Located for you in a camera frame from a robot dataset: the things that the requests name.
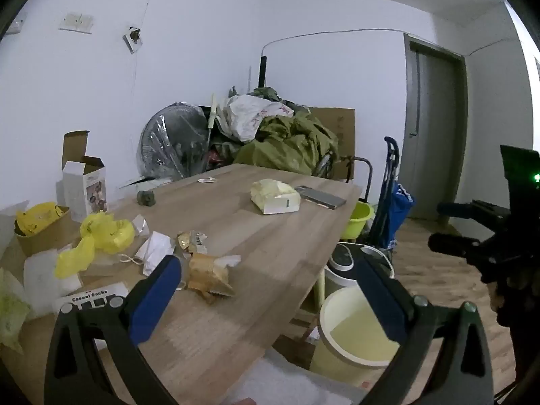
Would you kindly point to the pale green printed plastic bag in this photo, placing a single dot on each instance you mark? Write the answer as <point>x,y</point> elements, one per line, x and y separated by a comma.
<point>10,312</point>

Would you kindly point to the single wall switch plate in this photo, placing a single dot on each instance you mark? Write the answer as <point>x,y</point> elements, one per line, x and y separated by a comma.
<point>17,23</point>

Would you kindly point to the white printed plastic bag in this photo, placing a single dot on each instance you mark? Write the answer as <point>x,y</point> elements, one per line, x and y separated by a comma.
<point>249,116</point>

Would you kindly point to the double wall switch plate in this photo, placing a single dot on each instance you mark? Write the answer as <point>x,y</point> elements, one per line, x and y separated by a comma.
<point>76,22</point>

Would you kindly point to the brown box with yellow item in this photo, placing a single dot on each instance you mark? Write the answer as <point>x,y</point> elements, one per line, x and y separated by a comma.
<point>42,242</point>

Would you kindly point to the olive green cloth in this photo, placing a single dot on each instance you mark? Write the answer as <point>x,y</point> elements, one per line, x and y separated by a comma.
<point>291,143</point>

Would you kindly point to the metal chair frame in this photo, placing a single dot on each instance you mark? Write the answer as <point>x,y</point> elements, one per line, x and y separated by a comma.
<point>363,161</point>

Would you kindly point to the black pole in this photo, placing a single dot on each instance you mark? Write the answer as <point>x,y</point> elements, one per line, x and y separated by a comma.
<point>263,71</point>

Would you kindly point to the gold and white snack wrapper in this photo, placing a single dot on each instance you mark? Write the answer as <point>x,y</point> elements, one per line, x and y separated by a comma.
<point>192,242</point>

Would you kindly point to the person's grey pants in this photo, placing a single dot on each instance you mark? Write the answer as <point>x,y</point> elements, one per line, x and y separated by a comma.
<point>287,384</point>

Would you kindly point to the white printed package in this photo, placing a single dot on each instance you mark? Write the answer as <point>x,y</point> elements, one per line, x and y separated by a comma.
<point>97,295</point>

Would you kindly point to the cream plastic stick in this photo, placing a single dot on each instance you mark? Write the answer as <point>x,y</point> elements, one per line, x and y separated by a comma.
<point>211,118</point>

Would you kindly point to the grey smartphone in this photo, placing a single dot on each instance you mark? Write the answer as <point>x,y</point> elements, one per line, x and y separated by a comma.
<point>320,197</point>

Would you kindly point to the fan wrapped in plastic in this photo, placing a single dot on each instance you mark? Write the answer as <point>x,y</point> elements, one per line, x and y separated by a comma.
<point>173,143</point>

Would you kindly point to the grey door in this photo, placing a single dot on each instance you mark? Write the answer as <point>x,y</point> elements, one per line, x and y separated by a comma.
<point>434,135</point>

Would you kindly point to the small green figurine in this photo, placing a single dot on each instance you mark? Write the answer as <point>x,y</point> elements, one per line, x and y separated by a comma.
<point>146,199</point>

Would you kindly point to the green plastic basin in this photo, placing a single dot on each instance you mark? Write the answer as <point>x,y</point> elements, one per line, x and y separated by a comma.
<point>356,219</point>

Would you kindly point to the blue shopping trolley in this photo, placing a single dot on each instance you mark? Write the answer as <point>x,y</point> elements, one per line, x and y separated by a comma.
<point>398,206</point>

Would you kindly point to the dark green cloth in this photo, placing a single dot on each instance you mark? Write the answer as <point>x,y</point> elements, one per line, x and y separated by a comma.
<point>265,93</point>

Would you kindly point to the small white wrapper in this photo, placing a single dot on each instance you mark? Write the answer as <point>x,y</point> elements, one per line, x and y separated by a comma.
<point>206,179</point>

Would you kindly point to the open white cardboard box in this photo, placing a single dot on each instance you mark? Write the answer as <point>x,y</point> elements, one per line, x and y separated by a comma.
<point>84,190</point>

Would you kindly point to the pale yellow tissue pack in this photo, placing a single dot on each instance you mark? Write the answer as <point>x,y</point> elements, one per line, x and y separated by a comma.
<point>274,196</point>

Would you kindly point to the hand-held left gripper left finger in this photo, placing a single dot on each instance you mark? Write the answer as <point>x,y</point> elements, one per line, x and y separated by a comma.
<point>156,299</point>

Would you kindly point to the brown cardboard sheet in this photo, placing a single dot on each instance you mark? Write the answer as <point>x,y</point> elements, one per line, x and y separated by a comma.
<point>341,126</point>

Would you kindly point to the broken wall socket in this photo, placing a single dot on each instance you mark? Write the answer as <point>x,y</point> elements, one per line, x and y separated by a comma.
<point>133,38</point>

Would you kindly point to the brown paper bag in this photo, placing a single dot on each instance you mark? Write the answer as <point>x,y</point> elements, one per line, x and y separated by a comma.
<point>206,272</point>

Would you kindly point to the small yellow plastic bag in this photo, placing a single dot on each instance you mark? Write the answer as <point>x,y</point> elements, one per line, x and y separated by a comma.
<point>36,217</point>

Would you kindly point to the cream plastic bucket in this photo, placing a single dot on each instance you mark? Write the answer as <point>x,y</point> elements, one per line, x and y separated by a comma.
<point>346,325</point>

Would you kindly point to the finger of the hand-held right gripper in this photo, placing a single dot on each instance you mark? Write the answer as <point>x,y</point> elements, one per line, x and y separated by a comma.
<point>472,209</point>
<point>460,245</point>

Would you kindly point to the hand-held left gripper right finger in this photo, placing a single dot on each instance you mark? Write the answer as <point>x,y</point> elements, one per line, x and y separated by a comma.
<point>379,299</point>

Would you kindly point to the white electric cooker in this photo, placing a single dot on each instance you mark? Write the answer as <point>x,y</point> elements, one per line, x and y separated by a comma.
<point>341,261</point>

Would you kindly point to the torn white wrapper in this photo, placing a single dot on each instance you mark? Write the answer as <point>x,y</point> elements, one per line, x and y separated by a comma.
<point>139,225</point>

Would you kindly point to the large yellow plastic bag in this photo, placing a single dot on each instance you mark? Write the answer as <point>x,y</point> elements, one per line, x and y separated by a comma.
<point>105,230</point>

